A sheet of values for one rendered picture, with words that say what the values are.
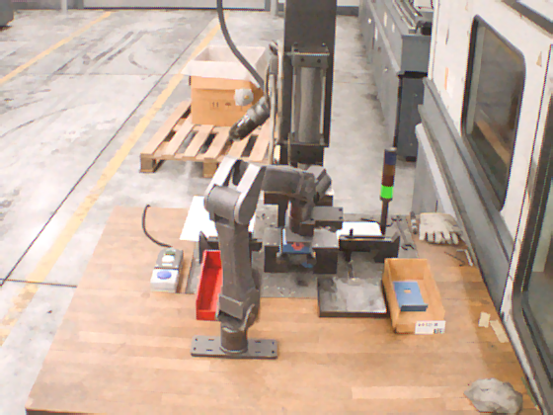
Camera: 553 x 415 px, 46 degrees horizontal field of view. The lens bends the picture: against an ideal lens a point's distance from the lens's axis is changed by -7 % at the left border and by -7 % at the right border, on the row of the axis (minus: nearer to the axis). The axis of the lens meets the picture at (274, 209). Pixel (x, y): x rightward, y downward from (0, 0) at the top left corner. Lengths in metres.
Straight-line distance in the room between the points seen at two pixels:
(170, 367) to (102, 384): 0.16
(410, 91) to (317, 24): 3.19
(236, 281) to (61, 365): 0.46
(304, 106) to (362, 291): 0.50
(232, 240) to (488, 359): 0.68
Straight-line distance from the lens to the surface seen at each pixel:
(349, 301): 1.78
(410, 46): 4.83
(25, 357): 3.16
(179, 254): 1.94
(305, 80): 1.71
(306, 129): 1.75
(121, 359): 1.61
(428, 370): 1.62
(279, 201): 1.81
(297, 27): 1.76
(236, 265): 1.47
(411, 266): 1.90
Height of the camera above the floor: 1.90
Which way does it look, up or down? 26 degrees down
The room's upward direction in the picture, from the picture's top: 2 degrees clockwise
